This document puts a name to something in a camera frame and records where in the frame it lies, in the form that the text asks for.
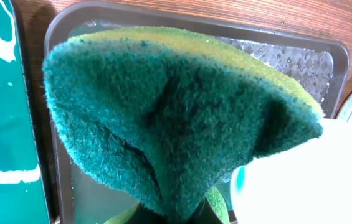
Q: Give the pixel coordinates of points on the green yellow sponge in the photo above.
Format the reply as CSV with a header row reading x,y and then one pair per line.
x,y
165,114

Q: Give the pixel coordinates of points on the dark grey serving tray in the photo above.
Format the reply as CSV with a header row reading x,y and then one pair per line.
x,y
321,66

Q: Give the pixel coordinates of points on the black water tub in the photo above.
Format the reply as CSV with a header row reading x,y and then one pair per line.
x,y
22,196

